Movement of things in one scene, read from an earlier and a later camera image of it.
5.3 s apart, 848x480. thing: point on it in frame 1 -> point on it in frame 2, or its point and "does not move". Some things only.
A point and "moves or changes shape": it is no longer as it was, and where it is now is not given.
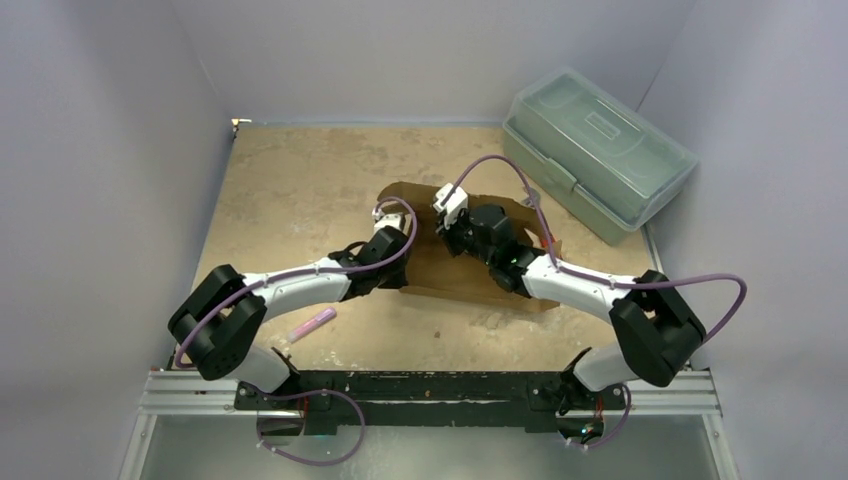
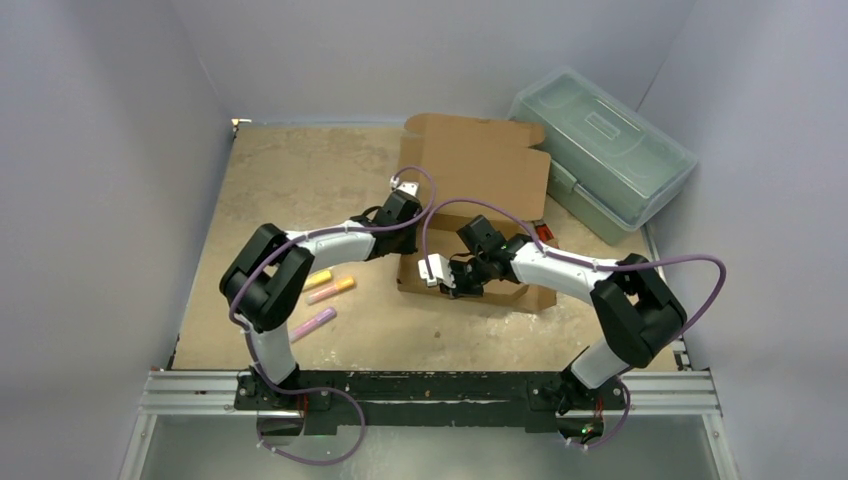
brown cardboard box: (434, 269) moves or changes shape
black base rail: (434, 402) does not move
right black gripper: (457, 237) -> (457, 276)
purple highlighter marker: (313, 322) does not move
